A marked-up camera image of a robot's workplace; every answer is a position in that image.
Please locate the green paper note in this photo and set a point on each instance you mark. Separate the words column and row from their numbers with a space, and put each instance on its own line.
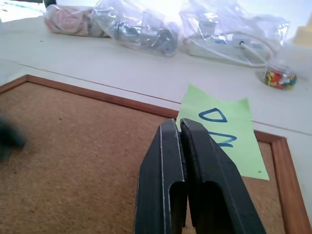
column 234, row 122

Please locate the clear bag with dark parts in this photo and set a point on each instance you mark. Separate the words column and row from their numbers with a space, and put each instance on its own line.
column 139, row 29

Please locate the pale yellow object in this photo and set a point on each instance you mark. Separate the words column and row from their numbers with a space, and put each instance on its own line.
column 303, row 35

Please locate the clear bag with white power strip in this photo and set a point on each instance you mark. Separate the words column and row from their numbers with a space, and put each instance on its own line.
column 231, row 34

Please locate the blurred dark object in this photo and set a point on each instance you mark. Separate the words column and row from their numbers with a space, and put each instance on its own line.
column 8, row 139

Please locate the clear bag with pink items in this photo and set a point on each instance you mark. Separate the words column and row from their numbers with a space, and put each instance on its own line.
column 69, row 22

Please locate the clear jar of coloured pushpins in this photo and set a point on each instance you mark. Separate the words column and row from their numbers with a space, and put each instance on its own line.
column 279, row 78

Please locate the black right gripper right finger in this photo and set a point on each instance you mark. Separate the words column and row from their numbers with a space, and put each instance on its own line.
column 219, row 190

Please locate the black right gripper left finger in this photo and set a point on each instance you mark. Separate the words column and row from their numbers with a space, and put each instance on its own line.
column 156, row 185

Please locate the cork board with wooden frame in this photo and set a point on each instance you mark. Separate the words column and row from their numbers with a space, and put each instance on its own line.
column 73, row 156

